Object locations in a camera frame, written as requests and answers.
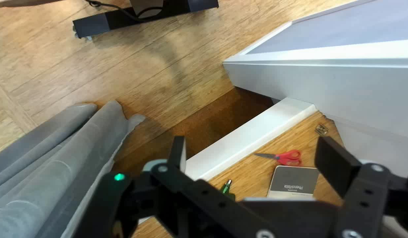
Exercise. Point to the dark green pen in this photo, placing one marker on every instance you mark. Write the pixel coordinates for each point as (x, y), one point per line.
(226, 187)

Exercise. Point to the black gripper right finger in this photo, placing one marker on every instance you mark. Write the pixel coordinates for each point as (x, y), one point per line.
(337, 166)

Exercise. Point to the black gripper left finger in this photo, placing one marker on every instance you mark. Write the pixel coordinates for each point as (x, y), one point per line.
(177, 152)

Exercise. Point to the wooden shelf white edge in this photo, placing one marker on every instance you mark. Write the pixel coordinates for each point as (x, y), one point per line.
(256, 133)

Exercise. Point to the white closet frame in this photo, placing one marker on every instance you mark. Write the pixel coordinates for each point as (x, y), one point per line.
(322, 88)

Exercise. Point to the grey book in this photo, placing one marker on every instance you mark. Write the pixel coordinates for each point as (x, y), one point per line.
(293, 179)

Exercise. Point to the grey curtain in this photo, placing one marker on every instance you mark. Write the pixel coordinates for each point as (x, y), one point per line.
(45, 176)

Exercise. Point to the black stand base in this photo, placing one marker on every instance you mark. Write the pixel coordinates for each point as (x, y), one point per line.
(106, 22)

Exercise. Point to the small metal screw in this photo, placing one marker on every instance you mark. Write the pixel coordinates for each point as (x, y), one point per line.
(321, 130)

